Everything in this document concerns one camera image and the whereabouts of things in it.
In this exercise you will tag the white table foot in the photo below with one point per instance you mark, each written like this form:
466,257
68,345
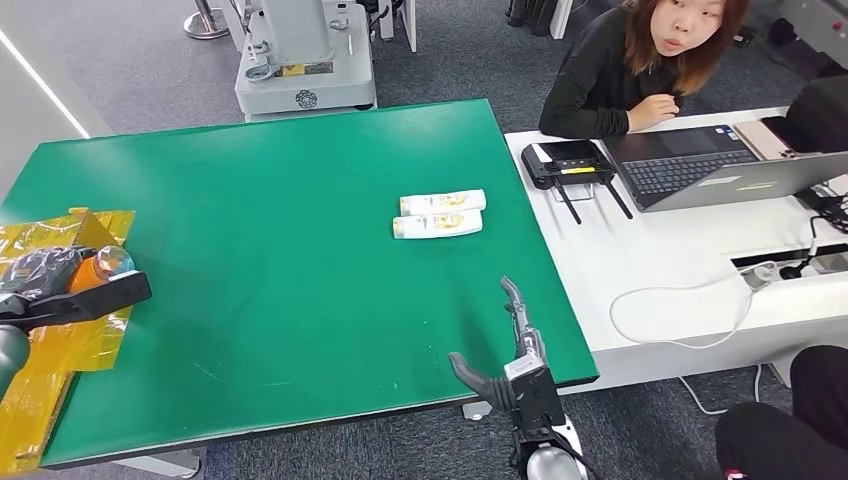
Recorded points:
166,464
477,411

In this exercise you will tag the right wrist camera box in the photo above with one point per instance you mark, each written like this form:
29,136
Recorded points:
524,370

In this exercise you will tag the chrome stanchion base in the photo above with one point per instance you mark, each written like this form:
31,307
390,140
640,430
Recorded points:
205,23

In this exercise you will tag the orange bottle clear cap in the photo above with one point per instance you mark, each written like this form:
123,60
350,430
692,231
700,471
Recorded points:
99,265

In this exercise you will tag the white charger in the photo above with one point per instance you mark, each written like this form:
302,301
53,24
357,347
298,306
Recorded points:
760,277

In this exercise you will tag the white shampoo bottle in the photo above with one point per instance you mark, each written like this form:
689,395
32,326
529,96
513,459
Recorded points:
440,202
437,225

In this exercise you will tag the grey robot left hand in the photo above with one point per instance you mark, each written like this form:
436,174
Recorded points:
40,272

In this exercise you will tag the black remote controller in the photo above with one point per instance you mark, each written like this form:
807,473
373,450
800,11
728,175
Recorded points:
566,166

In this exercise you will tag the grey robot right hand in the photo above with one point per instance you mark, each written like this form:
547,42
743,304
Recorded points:
526,328

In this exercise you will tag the white lifting stand machine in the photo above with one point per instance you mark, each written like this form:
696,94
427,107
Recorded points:
305,73

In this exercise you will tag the person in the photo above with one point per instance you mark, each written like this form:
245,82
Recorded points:
590,79
782,437

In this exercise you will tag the black right camera bracket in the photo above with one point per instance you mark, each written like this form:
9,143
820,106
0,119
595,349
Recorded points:
540,404

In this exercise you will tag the white furniture panel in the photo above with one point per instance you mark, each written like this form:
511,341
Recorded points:
397,23

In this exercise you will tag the rose gold smartphone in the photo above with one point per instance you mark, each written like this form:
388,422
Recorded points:
767,140

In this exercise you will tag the person's right hand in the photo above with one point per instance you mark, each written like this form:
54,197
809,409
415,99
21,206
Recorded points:
652,112

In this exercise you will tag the black rounded chair back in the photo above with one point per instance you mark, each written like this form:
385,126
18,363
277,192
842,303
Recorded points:
818,112

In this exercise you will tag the grey laptop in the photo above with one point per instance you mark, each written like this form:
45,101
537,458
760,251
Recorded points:
692,169

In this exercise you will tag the yellow cardboard box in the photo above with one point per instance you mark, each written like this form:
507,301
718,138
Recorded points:
73,344

